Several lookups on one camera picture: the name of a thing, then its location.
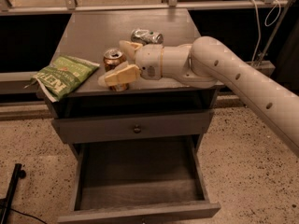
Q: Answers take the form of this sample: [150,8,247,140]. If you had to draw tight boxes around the green chip bag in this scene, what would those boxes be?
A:
[25,55,100,103]

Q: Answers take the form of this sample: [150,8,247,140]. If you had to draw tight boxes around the closed grey upper drawer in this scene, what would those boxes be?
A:
[52,109,213,144]

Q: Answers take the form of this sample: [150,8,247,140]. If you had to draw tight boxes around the round drawer knob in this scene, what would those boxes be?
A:
[134,125,141,133]

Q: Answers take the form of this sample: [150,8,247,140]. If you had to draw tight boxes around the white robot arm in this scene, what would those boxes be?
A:
[98,36,299,156]

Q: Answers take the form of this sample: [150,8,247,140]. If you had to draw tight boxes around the white hanging cable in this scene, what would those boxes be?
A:
[248,0,282,65]

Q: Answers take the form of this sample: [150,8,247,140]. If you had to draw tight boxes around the orange soda can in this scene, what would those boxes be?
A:
[103,48,129,91]

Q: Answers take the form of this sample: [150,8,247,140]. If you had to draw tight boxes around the open grey lower drawer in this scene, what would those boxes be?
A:
[58,136,221,224]

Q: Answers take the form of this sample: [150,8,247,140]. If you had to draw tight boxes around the grey wooden cabinet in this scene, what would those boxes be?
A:
[45,8,220,155]

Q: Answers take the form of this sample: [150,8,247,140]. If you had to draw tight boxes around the black floor stand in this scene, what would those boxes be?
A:
[0,163,26,224]

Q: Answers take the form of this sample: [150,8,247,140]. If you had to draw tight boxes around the metal railing frame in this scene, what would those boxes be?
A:
[0,0,298,82]

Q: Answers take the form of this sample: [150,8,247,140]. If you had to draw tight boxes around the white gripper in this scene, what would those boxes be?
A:
[98,40,163,87]

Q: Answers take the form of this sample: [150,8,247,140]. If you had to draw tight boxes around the crushed silver green can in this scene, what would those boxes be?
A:
[131,28,164,45]

